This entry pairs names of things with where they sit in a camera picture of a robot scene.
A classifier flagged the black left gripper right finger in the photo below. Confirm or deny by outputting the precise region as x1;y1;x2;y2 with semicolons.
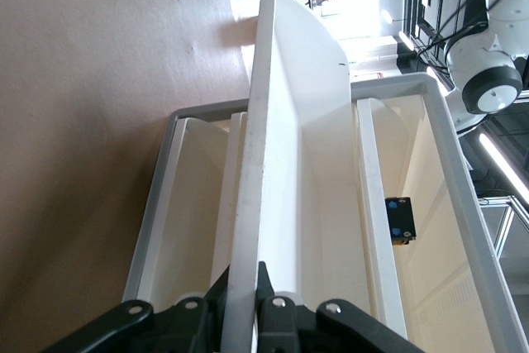
254;260;423;353

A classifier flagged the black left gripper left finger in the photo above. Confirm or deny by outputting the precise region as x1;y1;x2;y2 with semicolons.
43;264;231;353

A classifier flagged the black component with blue marks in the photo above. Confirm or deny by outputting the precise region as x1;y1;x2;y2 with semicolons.
384;196;417;247

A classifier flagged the aluminium frame profile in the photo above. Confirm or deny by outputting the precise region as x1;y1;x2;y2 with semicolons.
478;194;529;261

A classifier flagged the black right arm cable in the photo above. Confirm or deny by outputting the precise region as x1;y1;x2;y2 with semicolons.
416;20;491;77

